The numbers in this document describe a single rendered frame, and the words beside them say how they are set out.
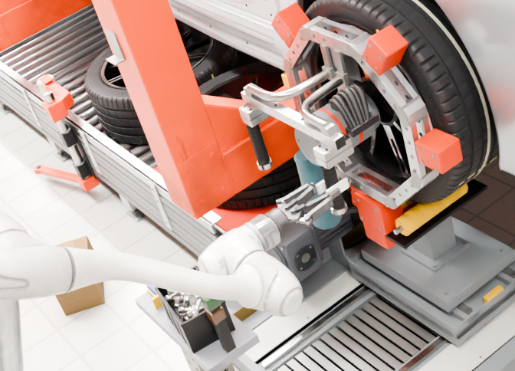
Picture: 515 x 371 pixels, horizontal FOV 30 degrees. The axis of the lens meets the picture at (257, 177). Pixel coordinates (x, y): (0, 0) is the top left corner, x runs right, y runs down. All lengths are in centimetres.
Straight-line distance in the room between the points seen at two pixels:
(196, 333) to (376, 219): 63
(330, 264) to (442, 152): 107
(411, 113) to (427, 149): 10
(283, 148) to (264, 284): 102
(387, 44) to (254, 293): 69
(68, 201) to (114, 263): 227
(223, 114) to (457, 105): 82
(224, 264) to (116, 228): 182
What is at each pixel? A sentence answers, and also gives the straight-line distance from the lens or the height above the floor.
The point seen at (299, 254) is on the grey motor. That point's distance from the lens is 307.
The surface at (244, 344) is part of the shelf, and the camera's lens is 269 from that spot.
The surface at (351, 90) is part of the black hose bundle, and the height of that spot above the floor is 104.
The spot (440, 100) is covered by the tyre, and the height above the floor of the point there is 97.
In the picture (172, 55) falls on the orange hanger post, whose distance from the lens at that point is 280.
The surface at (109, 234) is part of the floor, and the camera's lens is 407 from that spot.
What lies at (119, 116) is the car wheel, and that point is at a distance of 398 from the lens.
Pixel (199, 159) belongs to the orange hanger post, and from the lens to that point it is 296.
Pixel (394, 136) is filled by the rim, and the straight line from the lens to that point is 276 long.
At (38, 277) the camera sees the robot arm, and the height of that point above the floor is 114.
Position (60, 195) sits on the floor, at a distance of 445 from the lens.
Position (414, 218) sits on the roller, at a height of 53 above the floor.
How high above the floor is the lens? 229
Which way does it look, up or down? 34 degrees down
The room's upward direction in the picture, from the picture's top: 18 degrees counter-clockwise
